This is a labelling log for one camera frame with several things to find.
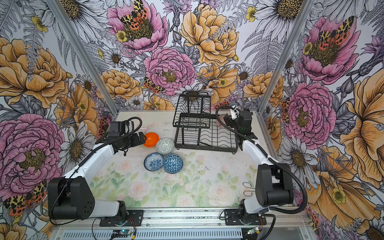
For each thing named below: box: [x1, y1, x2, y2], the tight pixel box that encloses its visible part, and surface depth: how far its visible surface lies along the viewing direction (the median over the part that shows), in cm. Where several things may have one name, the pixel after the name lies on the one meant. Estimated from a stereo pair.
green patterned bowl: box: [155, 138, 175, 155], surface depth 101 cm
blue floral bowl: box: [143, 152, 164, 172], surface depth 93 cm
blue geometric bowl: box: [162, 153, 184, 174], surface depth 91 cm
